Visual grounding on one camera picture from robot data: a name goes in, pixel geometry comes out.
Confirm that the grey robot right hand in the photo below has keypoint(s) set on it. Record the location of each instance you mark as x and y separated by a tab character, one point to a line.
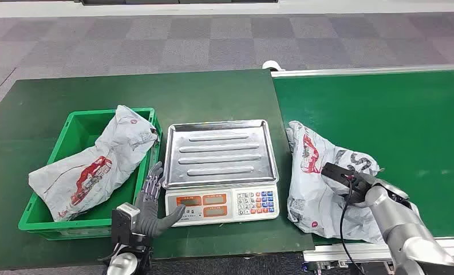
355	191

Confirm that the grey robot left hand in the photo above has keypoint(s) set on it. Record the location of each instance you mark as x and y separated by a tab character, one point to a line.
147	216

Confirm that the grey mailer bag black letters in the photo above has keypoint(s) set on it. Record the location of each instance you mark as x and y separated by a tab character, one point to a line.
314	197

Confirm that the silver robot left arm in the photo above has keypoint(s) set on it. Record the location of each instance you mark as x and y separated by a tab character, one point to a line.
124	264

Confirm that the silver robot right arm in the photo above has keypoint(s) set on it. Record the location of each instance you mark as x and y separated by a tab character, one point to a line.
401	227

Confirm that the green conveyor belt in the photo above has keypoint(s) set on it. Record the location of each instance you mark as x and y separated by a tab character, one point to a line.
401	133

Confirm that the white conveyor roller cap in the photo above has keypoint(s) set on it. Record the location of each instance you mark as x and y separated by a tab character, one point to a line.
272	65

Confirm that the grey mailer bag red print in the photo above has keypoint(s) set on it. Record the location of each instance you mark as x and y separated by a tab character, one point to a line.
97	163

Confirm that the white electronic scale steel tray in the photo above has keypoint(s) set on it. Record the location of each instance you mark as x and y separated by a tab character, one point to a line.
219	151

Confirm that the green plastic crate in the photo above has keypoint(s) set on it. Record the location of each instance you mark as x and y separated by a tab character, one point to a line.
79	129

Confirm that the dark green table mat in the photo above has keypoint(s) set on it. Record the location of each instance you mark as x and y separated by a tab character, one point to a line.
211	95

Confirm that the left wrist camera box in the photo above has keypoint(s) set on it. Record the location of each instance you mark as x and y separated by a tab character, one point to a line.
122	224

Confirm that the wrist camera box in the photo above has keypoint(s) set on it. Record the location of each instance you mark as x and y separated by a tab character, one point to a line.
122	224
336	171

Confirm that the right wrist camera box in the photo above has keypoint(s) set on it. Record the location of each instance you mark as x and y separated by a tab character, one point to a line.
336	171

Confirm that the aluminium conveyor frame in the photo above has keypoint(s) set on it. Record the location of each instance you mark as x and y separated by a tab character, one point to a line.
344	252

